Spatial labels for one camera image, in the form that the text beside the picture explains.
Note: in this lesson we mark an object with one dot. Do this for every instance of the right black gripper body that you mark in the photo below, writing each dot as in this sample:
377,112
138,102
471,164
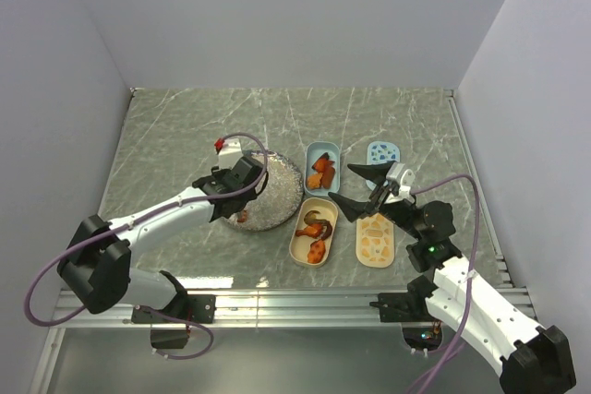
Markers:
400,207

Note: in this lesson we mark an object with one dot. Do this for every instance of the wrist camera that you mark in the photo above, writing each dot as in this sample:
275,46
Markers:
229,152
400,180

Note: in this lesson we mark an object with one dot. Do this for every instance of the beige lunch box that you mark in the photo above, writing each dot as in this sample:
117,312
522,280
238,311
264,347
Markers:
299,246

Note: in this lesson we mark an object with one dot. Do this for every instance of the bacon piece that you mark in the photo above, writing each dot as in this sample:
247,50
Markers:
242,217

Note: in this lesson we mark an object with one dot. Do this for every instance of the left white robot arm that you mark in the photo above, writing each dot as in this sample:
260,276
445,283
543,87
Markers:
103,273

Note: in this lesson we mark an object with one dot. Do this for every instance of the beige patterned lid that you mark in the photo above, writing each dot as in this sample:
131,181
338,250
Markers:
375,246

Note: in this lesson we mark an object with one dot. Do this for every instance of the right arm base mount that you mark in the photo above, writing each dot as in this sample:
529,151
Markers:
421,331

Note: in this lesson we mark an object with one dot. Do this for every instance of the blue patterned lid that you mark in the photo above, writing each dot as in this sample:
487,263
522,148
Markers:
379,152

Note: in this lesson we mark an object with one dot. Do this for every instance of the blue lunch box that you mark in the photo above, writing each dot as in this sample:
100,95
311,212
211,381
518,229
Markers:
313,152

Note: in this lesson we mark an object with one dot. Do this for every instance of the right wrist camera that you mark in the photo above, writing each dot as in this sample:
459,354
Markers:
400,180

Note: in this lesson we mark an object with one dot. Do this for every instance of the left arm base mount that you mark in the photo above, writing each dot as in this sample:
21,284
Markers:
177,313

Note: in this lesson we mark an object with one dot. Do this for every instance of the red-brown meat slab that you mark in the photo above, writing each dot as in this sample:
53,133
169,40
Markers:
327,177

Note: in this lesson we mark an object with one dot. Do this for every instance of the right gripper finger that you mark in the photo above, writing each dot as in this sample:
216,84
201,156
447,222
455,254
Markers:
353,210
374,173

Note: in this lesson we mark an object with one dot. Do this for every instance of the dark glazed food piece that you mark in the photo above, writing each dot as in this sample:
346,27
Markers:
313,217

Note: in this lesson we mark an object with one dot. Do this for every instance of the black sea cucumber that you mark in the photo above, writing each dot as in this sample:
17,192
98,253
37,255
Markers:
325,156

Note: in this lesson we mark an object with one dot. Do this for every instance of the speckled round plate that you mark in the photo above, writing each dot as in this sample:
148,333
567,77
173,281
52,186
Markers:
278,202

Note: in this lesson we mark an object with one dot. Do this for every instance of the orange fried cutlet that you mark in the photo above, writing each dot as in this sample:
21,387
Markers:
314,181

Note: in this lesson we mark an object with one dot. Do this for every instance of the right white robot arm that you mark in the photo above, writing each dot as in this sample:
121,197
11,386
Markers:
527,357

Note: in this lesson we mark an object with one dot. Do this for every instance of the spotted orange food piece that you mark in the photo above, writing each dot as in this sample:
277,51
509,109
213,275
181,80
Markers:
316,252

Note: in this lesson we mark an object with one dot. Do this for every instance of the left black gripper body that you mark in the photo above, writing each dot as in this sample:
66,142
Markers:
252,196

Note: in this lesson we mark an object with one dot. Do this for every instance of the orange drumstick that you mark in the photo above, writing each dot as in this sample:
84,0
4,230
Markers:
314,231

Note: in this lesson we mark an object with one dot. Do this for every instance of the orange crab claw piece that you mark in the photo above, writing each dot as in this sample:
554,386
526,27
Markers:
321,164

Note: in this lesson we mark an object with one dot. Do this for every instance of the aluminium frame rail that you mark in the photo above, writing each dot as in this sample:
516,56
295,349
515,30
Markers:
270,308

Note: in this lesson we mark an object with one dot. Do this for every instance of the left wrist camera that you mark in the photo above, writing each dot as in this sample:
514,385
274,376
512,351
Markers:
229,152

